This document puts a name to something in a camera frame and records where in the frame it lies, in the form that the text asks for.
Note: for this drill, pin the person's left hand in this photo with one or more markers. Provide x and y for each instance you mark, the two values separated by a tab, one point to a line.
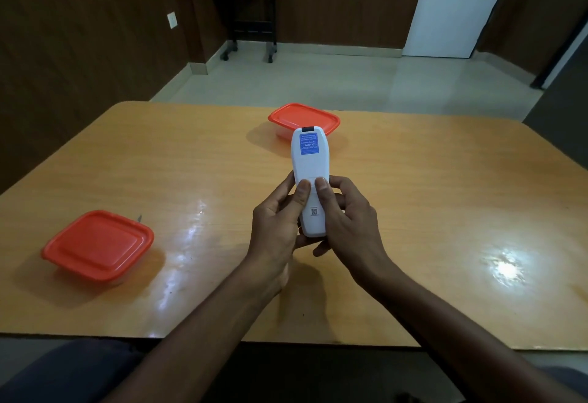
271	228

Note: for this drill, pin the person's right hand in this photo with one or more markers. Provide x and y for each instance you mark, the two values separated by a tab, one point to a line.
353	228

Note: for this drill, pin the person's left thumb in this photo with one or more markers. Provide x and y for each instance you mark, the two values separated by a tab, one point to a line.
301	198

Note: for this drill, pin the person's right thumb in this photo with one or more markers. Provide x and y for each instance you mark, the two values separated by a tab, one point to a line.
325	200

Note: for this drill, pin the white remote control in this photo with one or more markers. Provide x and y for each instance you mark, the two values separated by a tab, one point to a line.
309	173

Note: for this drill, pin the person's right forearm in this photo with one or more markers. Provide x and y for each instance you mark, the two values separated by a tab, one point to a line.
459	338

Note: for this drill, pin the person's left forearm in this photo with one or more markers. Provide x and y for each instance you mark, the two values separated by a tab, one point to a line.
193	343

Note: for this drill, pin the clear container with orange lid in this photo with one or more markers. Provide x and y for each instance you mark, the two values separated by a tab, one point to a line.
97	245
304	119

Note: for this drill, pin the black wheeled side table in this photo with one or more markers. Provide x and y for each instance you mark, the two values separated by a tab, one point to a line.
248	10

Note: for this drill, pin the white door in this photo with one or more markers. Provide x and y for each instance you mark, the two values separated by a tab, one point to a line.
457	5

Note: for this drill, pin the white wall switch plate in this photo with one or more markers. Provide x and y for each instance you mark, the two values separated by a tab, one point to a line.
172	20

